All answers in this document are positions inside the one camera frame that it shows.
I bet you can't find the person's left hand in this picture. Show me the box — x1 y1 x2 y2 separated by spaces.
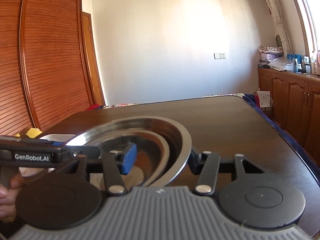
0 172 25 222

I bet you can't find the row of toiletry bottles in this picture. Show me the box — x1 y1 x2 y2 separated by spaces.
286 51 320 76

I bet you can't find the yellow plush toy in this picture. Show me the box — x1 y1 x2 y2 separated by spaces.
16 127 43 139

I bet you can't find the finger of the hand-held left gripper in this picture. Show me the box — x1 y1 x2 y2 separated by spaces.
61 146 101 161
0 135 67 147

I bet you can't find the pile of printed papers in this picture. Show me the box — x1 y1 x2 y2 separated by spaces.
258 45 285 63

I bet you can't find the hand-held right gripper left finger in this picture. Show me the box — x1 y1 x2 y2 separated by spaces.
57 142 138 197

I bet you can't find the wooden cabinet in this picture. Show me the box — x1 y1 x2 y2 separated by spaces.
257 67 320 166

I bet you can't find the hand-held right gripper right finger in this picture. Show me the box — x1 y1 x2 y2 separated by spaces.
186 149 265 196

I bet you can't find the wooden slatted wardrobe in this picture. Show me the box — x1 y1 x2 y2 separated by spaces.
0 0 106 137

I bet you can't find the patterned curtain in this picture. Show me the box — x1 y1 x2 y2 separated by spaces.
257 0 293 56

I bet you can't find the floral square plate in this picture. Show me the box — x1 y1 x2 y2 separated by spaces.
39 133 77 143

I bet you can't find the clear plastic bag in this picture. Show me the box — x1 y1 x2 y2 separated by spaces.
268 56 297 72

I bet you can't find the cardboard box with papers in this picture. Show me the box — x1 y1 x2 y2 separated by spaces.
254 90 274 117

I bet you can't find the window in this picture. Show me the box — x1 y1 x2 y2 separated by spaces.
287 0 320 56

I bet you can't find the large stainless steel bowl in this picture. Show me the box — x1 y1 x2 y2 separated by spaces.
66 116 192 187

